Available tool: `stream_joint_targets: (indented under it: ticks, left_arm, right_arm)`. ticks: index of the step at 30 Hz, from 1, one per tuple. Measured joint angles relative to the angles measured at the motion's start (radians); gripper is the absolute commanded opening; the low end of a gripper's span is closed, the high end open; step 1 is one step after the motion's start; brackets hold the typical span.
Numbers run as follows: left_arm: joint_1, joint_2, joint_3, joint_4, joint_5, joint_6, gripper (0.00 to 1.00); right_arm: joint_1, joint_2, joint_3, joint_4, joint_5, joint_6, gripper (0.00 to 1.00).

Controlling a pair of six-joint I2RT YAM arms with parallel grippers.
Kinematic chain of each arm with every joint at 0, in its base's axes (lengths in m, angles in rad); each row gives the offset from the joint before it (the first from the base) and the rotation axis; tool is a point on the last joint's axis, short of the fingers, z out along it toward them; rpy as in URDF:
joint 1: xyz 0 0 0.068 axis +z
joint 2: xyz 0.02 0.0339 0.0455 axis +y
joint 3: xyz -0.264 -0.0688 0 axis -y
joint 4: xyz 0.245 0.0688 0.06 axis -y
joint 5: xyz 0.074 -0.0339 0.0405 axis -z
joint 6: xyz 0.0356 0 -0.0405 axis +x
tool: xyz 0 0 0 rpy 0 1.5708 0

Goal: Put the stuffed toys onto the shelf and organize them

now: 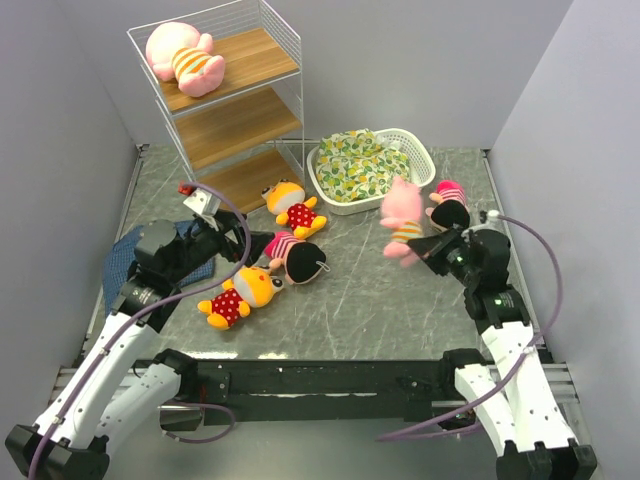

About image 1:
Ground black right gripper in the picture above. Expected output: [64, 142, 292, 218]
[406, 223, 479, 287]

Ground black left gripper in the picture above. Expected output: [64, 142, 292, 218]
[166, 208, 274, 283]

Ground pink plush pig striped shirt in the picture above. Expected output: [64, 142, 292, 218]
[145, 21, 226, 98]

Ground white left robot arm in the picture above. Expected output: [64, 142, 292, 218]
[5, 211, 274, 479]

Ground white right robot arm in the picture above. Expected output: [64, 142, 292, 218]
[408, 229, 597, 479]

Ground yellow plush near shelf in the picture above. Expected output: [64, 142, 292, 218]
[261, 179, 327, 240]

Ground black-haired doll by basket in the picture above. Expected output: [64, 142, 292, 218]
[425, 180, 471, 231]

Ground yellow plush red dotted dress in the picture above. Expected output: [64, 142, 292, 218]
[197, 267, 284, 330]

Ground black-haired doll pink striped dress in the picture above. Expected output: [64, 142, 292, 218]
[264, 231, 330, 285]

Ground white plastic basket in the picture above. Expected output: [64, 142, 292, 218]
[307, 128, 436, 215]

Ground lemon print cloth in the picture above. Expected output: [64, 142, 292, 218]
[314, 129, 410, 203]

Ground blue checked cloth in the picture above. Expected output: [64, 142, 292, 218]
[102, 225, 215, 316]

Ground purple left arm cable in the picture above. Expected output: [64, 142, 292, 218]
[27, 180, 252, 480]

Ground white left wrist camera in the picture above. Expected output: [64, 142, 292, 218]
[178, 183, 221, 230]

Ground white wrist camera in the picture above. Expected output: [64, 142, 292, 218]
[465, 210, 501, 234]
[178, 183, 221, 230]

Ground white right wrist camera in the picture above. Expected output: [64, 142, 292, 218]
[465, 210, 501, 234]

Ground white wire wooden shelf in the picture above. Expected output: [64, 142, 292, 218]
[127, 1, 304, 212]

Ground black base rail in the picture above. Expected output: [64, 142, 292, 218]
[160, 359, 465, 433]

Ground purple cable loop under rail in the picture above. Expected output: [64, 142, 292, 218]
[159, 402, 236, 445]

